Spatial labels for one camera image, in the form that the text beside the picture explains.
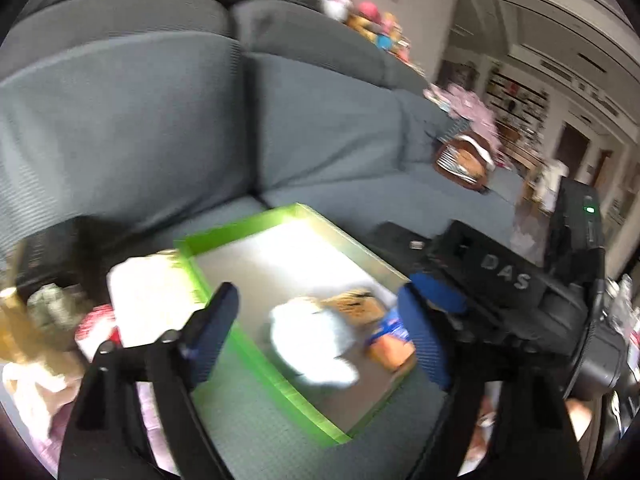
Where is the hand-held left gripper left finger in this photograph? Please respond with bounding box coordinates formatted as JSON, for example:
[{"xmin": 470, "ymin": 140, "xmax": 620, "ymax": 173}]
[{"xmin": 57, "ymin": 281, "xmax": 241, "ymax": 480}]

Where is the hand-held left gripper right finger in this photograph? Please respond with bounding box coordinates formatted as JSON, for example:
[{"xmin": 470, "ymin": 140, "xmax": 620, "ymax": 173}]
[{"xmin": 397, "ymin": 282, "xmax": 586, "ymax": 480}]

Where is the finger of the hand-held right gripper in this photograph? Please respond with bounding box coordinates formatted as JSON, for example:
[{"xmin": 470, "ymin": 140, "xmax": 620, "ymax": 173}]
[
  {"xmin": 375, "ymin": 221, "xmax": 451, "ymax": 271},
  {"xmin": 410, "ymin": 272, "xmax": 468, "ymax": 313}
]

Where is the light blue plush toy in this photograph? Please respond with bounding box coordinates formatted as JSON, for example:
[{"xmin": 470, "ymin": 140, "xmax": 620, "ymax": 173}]
[{"xmin": 270, "ymin": 297, "xmax": 360, "ymax": 388}]

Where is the green cardboard box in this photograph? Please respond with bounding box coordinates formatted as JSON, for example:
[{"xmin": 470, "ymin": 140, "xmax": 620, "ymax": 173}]
[{"xmin": 107, "ymin": 203, "xmax": 418, "ymax": 445}]

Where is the red white fuzzy sock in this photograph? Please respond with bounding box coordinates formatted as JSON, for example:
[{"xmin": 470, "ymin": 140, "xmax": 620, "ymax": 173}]
[{"xmin": 75, "ymin": 305, "xmax": 121, "ymax": 356}]

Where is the brown plush toy blue shirt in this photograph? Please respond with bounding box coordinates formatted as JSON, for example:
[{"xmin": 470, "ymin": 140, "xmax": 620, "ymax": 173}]
[{"xmin": 320, "ymin": 287, "xmax": 416, "ymax": 373}]

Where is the brown striped bag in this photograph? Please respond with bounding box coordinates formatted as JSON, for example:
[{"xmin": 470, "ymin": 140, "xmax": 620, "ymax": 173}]
[{"xmin": 432, "ymin": 132, "xmax": 496, "ymax": 191}]

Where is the pink patterned cloth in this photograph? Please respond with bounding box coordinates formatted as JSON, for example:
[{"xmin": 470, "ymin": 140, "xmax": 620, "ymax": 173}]
[{"xmin": 422, "ymin": 82, "xmax": 501, "ymax": 153}]

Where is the bookshelf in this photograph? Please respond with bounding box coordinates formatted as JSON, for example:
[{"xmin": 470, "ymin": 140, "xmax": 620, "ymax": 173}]
[{"xmin": 482, "ymin": 60, "xmax": 551, "ymax": 161}]

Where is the gold box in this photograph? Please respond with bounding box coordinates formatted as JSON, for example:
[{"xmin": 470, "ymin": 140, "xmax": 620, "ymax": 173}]
[{"xmin": 0, "ymin": 240, "xmax": 76, "ymax": 366}]

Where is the grey sofa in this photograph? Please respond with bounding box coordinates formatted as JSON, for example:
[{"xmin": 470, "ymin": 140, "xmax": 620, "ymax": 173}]
[{"xmin": 0, "ymin": 0, "xmax": 518, "ymax": 480}]

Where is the row of plush toys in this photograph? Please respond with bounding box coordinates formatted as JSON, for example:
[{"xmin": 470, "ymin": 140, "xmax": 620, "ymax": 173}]
[{"xmin": 315, "ymin": 0, "xmax": 413, "ymax": 63}]

